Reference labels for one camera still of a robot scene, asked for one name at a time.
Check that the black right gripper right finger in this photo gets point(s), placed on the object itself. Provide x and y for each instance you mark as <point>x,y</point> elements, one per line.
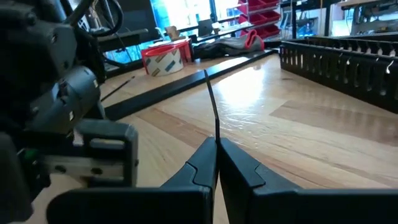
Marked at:
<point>280,205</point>

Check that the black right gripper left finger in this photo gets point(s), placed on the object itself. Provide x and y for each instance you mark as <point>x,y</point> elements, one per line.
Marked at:
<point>174,205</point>

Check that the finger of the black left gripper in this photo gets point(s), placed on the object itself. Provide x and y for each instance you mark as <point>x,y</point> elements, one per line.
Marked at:
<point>130,155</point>

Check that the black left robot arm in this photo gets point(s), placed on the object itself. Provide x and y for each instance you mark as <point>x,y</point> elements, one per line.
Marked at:
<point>37,56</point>

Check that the orange tape dispenser roll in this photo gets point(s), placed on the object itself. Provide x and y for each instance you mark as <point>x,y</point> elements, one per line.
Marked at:
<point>164,62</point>

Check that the black background table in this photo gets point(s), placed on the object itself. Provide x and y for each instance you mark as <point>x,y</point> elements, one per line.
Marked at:
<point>124,39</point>

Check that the brown cardboard piece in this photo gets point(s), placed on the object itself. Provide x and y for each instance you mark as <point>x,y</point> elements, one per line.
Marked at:
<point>172,32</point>

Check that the grey and red work glove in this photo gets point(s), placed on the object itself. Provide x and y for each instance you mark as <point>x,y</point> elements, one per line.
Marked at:
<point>230,46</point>

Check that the grey laptop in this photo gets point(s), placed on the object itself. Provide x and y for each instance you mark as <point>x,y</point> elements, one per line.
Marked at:
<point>205,28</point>

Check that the red storage bin shelf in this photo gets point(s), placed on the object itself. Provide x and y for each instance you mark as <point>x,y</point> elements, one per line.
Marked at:
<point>264,17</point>

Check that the black metal workbench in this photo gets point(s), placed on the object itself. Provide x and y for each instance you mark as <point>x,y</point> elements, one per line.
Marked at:
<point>326,18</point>

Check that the flat black duct cover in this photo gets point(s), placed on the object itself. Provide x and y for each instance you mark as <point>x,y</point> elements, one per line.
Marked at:
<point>174,88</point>

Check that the black aluminium table frame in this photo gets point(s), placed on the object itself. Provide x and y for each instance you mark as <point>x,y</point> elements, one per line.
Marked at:
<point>124,67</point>

